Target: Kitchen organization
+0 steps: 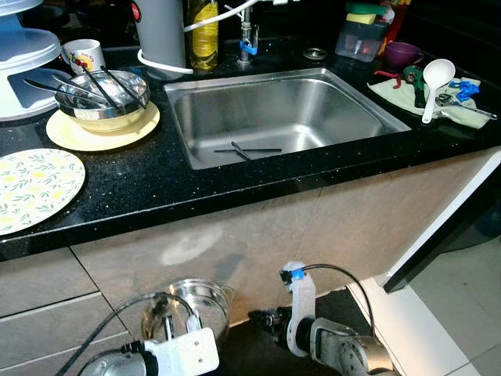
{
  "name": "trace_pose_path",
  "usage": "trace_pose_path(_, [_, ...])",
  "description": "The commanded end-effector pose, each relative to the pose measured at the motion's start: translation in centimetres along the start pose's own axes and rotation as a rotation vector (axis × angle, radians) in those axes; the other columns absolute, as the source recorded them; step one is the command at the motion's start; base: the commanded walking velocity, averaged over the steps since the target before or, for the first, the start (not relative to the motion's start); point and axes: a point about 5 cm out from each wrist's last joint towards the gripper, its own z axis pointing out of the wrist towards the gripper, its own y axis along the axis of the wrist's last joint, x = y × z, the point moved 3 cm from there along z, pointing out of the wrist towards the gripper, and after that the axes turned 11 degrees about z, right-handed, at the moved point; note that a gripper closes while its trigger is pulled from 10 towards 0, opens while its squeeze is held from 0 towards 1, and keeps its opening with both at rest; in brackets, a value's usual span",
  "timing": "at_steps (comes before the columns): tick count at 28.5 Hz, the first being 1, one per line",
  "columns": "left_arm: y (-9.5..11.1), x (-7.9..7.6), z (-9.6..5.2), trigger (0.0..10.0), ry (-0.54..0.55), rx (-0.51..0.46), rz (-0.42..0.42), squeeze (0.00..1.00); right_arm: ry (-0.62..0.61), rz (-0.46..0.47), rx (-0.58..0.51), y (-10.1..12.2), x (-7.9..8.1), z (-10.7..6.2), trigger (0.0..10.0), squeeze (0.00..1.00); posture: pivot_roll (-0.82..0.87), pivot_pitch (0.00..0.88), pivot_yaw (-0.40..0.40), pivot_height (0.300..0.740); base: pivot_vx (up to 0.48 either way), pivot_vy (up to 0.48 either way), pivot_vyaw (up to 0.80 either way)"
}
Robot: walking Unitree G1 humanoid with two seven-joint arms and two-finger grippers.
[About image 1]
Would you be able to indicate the grey electric kettle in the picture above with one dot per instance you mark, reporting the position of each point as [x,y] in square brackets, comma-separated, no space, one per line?
[159,31]

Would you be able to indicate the white printed mug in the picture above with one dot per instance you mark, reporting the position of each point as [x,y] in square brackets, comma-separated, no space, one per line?
[82,56]

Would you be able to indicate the grey brown base cabinet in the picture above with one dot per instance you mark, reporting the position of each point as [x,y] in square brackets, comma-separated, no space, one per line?
[313,227]

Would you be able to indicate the steel faucet with blue clip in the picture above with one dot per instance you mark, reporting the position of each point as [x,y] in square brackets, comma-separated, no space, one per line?
[247,43]

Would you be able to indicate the white tiered plastic rack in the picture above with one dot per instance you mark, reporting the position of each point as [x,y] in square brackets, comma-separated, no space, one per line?
[27,63]

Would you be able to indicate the pale yellow bowl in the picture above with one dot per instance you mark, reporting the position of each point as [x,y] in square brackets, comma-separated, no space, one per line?
[117,124]

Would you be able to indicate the white floral plate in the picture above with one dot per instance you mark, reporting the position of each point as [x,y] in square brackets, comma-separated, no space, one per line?
[35,188]

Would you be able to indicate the green black kitchen tool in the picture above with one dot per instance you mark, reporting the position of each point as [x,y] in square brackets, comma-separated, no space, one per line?
[413,78]

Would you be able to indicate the red yellow package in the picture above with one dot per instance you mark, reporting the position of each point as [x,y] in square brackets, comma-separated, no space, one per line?
[398,12]

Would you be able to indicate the black white-edged side panel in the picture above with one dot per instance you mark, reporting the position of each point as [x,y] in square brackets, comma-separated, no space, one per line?
[462,227]

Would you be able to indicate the pale green cloth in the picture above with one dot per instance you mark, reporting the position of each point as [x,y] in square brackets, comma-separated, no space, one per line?
[391,94]

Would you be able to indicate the round metal counter cap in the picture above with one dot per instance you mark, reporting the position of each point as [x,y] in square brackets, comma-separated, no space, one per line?
[315,54]

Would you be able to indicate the pale yellow plate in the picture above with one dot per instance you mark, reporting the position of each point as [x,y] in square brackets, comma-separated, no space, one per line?
[70,137]

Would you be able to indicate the white rice spoon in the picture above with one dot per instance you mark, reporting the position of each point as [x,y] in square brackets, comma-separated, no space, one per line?
[440,72]

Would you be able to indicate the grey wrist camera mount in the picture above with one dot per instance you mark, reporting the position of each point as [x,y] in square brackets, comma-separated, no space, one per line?
[188,352]
[301,305]

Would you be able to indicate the blue clip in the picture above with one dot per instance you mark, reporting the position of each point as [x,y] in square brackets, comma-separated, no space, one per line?
[466,88]

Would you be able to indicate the steel bowl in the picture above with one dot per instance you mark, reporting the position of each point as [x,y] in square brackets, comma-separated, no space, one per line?
[133,98]

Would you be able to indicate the yellow green sponge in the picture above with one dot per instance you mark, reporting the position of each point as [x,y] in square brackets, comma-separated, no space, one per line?
[364,17]

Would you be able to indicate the stainless steel sink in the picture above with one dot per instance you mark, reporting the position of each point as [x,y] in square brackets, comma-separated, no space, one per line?
[274,110]

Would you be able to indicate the steel spoon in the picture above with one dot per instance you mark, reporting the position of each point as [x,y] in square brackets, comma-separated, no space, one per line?
[70,82]
[47,86]

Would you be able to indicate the clear plastic container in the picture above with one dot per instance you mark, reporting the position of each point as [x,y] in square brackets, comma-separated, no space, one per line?
[362,43]

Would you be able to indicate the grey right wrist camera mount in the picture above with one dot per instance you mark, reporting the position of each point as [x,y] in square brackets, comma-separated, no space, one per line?
[301,305]

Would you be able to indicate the metal utensil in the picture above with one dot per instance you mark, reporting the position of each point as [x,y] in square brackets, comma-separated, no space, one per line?
[470,108]

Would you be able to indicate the yellow oil bottle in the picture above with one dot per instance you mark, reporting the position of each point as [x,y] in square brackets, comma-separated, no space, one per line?
[203,39]

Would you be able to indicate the purple cup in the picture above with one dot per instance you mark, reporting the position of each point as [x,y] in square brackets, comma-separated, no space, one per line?
[401,55]

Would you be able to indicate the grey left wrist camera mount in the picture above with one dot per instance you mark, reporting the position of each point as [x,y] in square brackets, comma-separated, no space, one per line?
[188,352]

